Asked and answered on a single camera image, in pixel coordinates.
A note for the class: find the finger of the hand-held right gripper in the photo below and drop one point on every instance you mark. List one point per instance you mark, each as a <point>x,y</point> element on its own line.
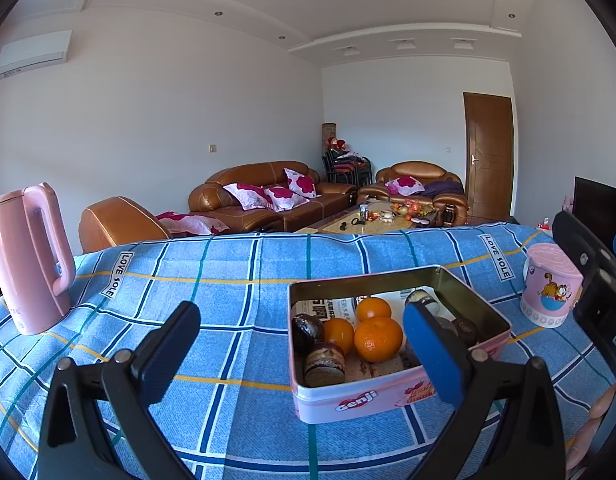
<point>577,242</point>

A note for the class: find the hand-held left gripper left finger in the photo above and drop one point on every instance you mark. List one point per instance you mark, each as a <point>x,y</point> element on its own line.
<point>168,345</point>

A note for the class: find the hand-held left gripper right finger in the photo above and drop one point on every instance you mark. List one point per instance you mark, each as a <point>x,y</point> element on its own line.
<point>432,355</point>

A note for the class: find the large orange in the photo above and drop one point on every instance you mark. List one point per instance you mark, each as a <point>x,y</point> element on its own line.
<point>377,340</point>

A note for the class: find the layered chocolate snack cake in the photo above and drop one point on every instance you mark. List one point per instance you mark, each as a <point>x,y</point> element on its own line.
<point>422,296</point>

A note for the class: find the small orange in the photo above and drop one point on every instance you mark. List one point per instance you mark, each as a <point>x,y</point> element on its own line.
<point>340,335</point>
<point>372,308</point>

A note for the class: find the pink tin box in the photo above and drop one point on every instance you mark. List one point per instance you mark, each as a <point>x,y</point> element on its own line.
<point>338,400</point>

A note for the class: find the round beige-topped snack cake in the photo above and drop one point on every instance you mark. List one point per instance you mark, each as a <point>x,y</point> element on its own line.
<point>324,365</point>

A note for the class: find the dark cracked chocolate cake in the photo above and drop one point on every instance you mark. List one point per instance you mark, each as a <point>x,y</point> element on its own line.
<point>307,332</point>

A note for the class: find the person's right hand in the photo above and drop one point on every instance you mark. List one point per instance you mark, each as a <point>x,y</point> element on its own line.
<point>600,405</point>

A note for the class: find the black television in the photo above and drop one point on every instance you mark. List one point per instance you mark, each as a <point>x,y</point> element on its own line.
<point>595,200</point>

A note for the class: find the pink cartoon cat cup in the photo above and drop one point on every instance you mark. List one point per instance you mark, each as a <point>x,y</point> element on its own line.
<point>547,290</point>

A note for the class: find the blue plaid tablecloth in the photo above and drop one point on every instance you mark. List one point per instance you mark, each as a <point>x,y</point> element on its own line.
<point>238,280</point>

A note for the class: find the brown wooden door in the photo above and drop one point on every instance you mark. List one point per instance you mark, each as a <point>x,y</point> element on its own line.
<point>487,160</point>

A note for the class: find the brown leather seat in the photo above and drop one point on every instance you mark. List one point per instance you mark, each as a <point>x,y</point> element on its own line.
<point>118,225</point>

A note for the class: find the purple blanket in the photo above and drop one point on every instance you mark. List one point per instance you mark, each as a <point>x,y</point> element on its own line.
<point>442,188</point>

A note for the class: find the brown leather sofa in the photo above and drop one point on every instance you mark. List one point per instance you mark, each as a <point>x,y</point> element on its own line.
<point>213,200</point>

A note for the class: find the pink electric kettle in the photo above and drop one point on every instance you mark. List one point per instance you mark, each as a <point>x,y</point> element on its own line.
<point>23,270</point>

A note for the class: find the wooden coffee table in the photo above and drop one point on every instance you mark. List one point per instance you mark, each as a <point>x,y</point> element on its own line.
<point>333,225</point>

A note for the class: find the white pink floral pillow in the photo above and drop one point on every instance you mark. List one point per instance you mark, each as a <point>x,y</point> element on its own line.
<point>285,198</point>
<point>404,186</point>
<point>248,196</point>
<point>300,182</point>

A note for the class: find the brown leather armchair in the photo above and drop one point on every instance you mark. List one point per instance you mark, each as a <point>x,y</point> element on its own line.
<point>412,170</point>

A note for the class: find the stacked dark chairs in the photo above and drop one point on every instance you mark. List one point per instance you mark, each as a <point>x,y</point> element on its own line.
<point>345,170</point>

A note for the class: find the woven floor lamp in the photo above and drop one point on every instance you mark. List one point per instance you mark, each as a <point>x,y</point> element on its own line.
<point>328,132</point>

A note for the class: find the white air conditioner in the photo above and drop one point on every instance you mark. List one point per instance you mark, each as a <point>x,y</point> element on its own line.
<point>33,52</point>

